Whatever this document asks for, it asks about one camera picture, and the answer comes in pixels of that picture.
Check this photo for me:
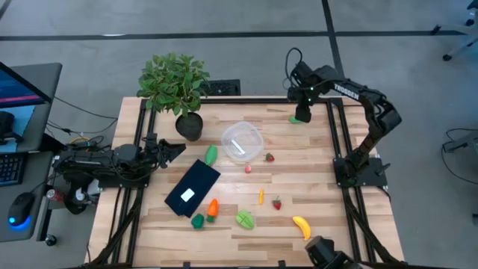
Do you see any yellow toy banana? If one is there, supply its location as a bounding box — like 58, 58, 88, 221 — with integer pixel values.
292, 215, 312, 241

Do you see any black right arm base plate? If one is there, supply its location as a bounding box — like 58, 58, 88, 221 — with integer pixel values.
333, 156, 388, 188

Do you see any black keyboard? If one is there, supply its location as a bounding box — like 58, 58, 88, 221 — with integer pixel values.
0, 153, 25, 187

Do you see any red soda can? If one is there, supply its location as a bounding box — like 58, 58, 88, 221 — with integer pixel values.
46, 189, 66, 203

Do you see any folded navy cloth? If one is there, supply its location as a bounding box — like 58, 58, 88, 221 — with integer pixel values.
164, 158, 222, 218

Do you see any green toy corn cob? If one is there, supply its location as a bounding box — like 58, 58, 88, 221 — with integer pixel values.
204, 144, 219, 167

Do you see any light green leafy toy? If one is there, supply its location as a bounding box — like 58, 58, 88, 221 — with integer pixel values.
235, 210, 256, 230

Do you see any orange toy carrot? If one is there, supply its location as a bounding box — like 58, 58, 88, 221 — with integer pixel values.
205, 198, 220, 223

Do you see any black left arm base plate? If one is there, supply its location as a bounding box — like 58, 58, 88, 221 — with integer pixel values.
99, 174, 151, 189

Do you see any black floor vent grille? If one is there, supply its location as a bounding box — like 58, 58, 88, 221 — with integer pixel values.
201, 78, 242, 97

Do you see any grey floor stand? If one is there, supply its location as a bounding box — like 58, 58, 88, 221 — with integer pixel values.
442, 129, 478, 175

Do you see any clear plastic tupperware container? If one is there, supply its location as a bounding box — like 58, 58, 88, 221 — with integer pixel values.
220, 120, 265, 162

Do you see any black computer mouse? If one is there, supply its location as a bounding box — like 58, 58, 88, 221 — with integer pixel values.
7, 192, 35, 227

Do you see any green plant in black pot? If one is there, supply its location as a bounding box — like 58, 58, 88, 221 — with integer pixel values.
136, 52, 211, 142

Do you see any black floor cable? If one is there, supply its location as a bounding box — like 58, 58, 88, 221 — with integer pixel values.
44, 96, 119, 136

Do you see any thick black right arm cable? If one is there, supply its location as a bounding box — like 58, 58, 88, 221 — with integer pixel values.
285, 47, 304, 90

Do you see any black device beside table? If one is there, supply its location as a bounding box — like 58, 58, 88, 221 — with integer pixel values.
62, 181, 101, 216

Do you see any grey office desk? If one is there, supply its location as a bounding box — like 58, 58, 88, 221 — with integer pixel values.
0, 62, 63, 244

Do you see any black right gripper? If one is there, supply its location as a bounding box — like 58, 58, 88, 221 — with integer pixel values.
288, 84, 319, 124

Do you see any black computer monitor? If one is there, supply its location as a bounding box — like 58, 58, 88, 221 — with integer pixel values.
0, 61, 53, 109

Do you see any grey office chair base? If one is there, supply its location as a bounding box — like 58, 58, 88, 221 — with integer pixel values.
431, 0, 478, 63

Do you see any black aluminium table frame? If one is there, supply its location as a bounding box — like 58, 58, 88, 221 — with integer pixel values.
89, 96, 404, 269

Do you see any black blurry object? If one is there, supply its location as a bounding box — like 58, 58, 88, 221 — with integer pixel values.
304, 235, 361, 269

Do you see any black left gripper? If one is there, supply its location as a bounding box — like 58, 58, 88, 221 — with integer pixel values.
143, 132, 187, 169

